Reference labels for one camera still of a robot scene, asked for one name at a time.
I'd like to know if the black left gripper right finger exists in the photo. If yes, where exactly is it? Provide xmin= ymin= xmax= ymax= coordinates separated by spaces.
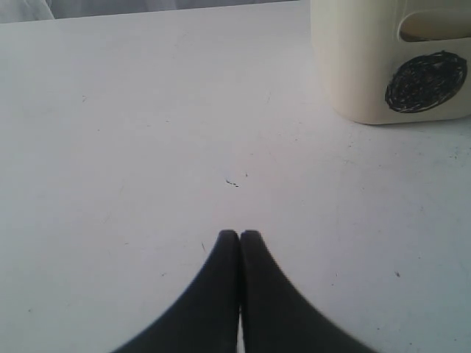
xmin=240 ymin=230 xmax=373 ymax=352

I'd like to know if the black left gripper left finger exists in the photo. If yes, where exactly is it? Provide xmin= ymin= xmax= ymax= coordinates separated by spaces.
xmin=116 ymin=230 xmax=241 ymax=352

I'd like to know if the cream bin with circle mark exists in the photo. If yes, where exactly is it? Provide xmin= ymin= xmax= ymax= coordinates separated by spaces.
xmin=311 ymin=1 xmax=470 ymax=124

